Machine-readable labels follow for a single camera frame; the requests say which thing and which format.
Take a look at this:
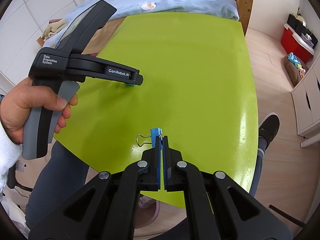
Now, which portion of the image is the teal binder clip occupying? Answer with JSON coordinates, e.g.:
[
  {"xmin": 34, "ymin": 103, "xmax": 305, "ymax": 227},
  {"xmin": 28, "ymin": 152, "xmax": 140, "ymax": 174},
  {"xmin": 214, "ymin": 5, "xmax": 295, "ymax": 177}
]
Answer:
[{"xmin": 125, "ymin": 83, "xmax": 135, "ymax": 87}]

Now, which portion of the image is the red storage box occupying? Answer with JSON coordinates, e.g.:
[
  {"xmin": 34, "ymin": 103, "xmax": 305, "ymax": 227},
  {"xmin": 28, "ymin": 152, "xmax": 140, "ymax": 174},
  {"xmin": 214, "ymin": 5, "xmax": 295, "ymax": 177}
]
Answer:
[{"xmin": 280, "ymin": 23, "xmax": 314, "ymax": 64}]

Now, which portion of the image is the beige folded towel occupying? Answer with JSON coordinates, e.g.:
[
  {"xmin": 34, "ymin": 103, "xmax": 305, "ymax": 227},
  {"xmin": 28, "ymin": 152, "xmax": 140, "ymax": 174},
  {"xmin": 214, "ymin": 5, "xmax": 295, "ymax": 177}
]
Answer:
[{"xmin": 42, "ymin": 18, "xmax": 67, "ymax": 40}]

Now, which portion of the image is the person's left hand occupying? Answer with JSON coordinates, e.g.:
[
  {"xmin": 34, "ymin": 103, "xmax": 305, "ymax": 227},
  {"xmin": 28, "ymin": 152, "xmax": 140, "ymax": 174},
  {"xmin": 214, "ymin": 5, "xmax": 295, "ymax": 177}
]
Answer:
[{"xmin": 1, "ymin": 77, "xmax": 78, "ymax": 144}]

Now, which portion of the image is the blue binder clip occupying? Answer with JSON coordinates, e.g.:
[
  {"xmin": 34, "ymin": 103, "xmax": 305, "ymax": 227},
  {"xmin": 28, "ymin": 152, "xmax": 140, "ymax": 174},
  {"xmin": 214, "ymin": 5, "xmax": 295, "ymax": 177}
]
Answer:
[{"xmin": 136, "ymin": 128, "xmax": 163, "ymax": 148}]

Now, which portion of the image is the pink trash bin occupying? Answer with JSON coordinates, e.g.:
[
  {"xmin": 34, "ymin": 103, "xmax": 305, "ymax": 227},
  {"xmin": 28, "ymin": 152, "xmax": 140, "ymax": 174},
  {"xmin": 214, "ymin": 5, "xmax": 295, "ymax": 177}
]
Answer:
[{"xmin": 135, "ymin": 194, "xmax": 161, "ymax": 229}]

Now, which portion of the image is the black shoe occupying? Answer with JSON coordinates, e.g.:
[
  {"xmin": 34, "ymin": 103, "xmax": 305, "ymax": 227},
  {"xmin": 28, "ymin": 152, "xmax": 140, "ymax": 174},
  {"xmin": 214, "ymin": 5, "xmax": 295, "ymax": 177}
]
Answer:
[{"xmin": 258, "ymin": 112, "xmax": 280, "ymax": 149}]

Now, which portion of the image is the green topped table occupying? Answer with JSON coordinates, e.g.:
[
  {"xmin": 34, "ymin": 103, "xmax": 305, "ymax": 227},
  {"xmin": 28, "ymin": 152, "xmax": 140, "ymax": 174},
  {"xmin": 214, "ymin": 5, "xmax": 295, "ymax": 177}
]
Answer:
[{"xmin": 53, "ymin": 11, "xmax": 259, "ymax": 209}]

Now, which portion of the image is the bed with blue blanket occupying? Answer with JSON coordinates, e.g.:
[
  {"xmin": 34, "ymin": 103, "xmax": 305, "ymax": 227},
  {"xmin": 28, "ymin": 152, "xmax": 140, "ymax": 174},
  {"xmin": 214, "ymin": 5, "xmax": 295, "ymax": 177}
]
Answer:
[{"xmin": 37, "ymin": 0, "xmax": 256, "ymax": 55}]

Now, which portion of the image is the brown pet bed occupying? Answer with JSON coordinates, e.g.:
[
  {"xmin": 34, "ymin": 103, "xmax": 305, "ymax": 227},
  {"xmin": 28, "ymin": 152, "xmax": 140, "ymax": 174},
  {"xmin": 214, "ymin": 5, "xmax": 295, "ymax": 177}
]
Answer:
[{"xmin": 283, "ymin": 53, "xmax": 309, "ymax": 86}]

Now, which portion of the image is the white drawer unit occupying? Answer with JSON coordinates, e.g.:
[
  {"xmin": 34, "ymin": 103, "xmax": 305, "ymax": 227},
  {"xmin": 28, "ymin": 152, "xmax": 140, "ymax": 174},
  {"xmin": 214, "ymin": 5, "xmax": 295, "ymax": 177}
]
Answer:
[{"xmin": 291, "ymin": 59, "xmax": 320, "ymax": 148}]

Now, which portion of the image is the white wardrobe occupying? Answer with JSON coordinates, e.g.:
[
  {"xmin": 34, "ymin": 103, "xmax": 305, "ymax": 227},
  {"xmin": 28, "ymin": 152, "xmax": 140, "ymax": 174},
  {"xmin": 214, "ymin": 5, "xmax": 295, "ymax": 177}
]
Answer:
[{"xmin": 1, "ymin": 0, "xmax": 76, "ymax": 93}]

